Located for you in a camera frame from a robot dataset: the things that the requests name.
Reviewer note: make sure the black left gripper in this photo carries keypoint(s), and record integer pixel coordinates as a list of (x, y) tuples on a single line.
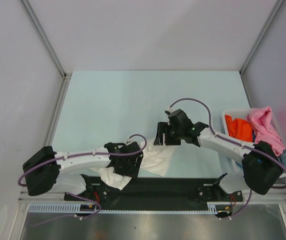
[(132, 171)]

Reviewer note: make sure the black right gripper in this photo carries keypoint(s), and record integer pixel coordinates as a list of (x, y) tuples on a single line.
[(163, 128)]

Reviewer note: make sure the white t shirt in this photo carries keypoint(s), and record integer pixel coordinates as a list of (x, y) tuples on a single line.
[(156, 160)]

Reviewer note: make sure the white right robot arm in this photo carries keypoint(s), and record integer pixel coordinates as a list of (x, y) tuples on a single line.
[(260, 166)]

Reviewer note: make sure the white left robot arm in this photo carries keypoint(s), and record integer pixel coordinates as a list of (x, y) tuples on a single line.
[(50, 171)]

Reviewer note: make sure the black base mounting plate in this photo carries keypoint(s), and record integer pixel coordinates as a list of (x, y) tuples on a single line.
[(159, 194)]

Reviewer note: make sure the orange t shirt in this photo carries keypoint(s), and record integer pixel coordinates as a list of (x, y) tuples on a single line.
[(239, 128)]

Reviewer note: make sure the pink t shirt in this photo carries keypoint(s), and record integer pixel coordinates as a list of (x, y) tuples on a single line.
[(260, 120)]

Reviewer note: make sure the light blue t shirt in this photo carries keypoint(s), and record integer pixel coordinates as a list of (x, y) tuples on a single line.
[(282, 158)]

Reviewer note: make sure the aluminium frame rail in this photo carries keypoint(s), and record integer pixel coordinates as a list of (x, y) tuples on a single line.
[(272, 197)]

